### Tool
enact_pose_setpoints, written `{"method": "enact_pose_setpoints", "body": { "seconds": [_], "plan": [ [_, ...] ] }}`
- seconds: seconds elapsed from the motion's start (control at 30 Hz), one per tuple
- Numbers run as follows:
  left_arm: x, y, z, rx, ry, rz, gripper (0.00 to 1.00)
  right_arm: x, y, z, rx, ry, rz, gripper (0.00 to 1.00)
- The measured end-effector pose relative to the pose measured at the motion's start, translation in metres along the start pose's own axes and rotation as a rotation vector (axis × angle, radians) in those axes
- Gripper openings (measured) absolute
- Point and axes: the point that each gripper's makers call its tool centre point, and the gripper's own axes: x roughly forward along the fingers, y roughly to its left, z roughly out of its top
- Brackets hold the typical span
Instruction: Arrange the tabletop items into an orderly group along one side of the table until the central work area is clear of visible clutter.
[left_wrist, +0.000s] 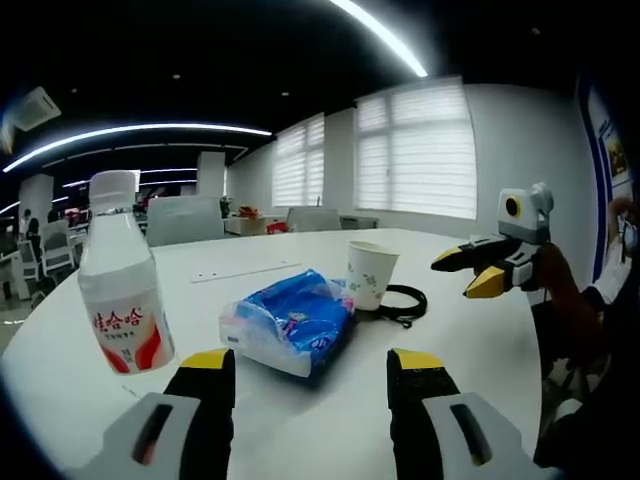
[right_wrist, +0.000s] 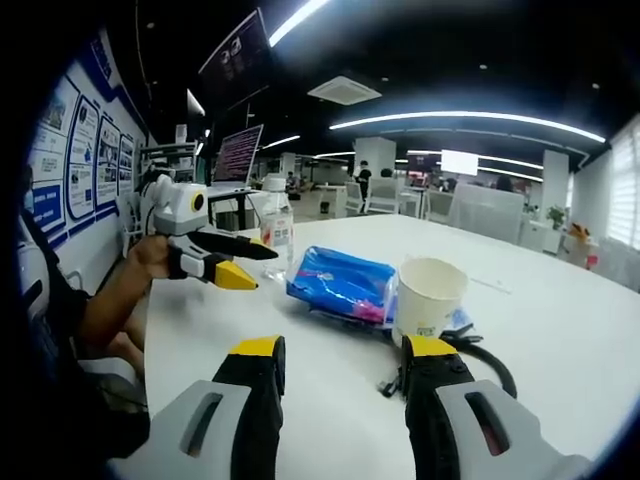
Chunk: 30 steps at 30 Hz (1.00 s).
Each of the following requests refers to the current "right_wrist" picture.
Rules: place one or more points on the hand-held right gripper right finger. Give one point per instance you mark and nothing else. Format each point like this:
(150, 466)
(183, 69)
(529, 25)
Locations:
(440, 420)

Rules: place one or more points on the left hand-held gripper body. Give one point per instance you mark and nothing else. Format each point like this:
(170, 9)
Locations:
(175, 210)

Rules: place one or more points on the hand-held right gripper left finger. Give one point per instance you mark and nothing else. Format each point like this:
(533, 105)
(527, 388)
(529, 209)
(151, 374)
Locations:
(250, 415)

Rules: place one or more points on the clear plastic water bottle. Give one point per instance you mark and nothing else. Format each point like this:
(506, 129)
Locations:
(277, 225)

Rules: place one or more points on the blue wet wipes packet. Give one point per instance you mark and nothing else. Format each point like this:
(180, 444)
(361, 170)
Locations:
(457, 317)

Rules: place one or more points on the blue tissue pack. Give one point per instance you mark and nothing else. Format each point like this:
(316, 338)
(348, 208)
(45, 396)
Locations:
(340, 280)

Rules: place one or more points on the white paper cup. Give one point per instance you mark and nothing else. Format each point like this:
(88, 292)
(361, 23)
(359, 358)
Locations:
(425, 305)

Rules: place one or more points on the person's left hand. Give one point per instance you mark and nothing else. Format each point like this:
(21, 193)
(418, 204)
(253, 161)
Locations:
(147, 257)

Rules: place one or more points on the white standing desk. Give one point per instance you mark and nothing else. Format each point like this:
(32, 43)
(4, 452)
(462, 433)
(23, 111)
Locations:
(225, 191)

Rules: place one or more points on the white metal rack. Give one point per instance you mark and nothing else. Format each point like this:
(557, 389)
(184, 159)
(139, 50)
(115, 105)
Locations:
(167, 147)

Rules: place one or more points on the open laptop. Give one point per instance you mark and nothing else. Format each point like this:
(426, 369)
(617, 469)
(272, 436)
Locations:
(237, 152)

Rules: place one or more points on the white table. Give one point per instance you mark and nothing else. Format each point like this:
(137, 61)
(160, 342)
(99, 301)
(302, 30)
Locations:
(525, 350)

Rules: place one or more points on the person's legs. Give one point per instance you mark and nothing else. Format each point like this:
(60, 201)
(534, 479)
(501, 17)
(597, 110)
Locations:
(127, 345)

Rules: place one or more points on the person's dark shirt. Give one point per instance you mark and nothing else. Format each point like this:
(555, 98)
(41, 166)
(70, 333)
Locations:
(65, 300)

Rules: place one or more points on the person's head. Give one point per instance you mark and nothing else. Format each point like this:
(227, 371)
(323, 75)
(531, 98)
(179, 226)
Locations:
(27, 200)

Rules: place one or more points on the white office chair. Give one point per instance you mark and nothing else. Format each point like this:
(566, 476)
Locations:
(384, 195)

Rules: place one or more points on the white worn device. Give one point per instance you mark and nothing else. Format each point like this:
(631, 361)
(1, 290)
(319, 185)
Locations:
(32, 280)

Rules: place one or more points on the hanging dark screen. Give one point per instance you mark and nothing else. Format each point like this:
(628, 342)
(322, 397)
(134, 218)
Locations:
(235, 55)

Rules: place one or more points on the white column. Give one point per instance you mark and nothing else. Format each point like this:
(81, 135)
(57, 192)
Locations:
(556, 180)
(380, 157)

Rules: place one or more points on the ceiling air conditioner vent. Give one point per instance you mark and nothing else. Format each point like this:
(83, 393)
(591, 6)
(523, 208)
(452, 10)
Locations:
(345, 91)

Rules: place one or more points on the straight ceiling light strip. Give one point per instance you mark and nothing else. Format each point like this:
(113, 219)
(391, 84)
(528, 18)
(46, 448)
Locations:
(295, 22)

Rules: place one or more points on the orange plush toy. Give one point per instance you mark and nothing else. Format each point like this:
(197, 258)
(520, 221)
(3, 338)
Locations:
(580, 231)

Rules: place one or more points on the potted plant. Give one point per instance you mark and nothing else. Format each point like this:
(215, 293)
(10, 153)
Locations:
(556, 215)

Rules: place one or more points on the curved ceiling light strip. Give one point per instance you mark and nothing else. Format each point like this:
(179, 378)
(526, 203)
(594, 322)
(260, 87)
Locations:
(465, 116)

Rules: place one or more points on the white window blinds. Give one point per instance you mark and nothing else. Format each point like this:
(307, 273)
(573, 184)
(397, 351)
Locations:
(625, 190)

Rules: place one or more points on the bright white wall screen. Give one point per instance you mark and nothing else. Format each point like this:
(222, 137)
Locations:
(460, 162)

